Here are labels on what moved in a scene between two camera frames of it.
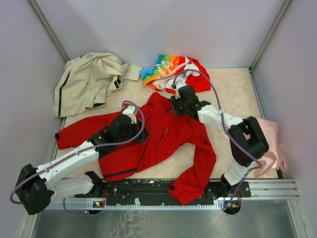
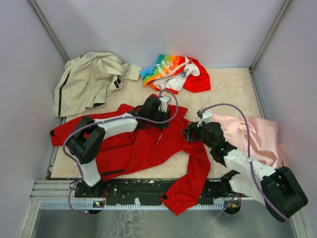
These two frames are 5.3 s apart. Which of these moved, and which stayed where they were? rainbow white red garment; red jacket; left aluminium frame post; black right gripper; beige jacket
Moved: black right gripper; red jacket
Stayed: beige jacket; left aluminium frame post; rainbow white red garment
